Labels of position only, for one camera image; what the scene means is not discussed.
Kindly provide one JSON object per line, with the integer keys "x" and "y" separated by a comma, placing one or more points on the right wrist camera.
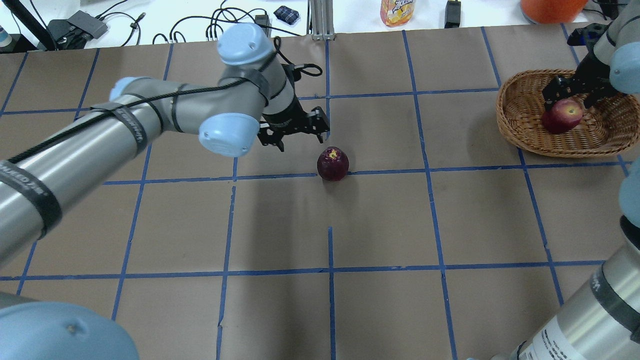
{"x": 586, "y": 36}

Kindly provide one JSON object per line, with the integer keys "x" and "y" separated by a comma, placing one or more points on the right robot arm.
{"x": 477, "y": 260}

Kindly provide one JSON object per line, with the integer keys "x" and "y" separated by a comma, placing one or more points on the black power adapter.
{"x": 453, "y": 14}

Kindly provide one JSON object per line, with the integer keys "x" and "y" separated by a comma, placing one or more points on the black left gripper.
{"x": 286, "y": 121}

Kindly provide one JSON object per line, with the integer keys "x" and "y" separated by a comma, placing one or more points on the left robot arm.
{"x": 254, "y": 100}

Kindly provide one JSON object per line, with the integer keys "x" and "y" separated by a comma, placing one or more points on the woven wicker basket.
{"x": 608, "y": 128}

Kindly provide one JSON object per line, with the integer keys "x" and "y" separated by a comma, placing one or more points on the aluminium frame post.
{"x": 321, "y": 20}

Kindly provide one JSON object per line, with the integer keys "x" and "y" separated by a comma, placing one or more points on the small blue device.
{"x": 287, "y": 15}

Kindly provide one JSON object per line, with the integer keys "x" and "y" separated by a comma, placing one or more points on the dark red apple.
{"x": 333, "y": 164}

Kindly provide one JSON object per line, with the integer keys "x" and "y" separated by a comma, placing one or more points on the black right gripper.
{"x": 586, "y": 74}

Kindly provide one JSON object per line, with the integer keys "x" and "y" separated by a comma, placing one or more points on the yellow drink bottle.
{"x": 396, "y": 13}

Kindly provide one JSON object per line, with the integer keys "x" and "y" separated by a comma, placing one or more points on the orange bucket with grey lid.
{"x": 551, "y": 11}

